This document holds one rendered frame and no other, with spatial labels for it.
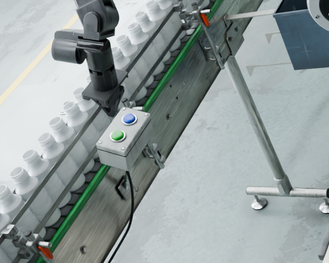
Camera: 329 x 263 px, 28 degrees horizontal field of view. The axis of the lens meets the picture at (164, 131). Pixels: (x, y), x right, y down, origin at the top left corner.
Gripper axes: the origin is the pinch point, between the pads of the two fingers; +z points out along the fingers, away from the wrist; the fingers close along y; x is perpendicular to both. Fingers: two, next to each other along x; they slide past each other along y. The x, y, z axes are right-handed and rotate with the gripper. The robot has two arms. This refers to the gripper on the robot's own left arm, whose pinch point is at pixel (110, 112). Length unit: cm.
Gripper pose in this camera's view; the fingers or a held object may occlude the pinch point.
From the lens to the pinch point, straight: 150.6
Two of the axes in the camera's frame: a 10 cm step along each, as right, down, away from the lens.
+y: -4.3, 6.6, -6.1
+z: 0.9, 7.1, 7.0
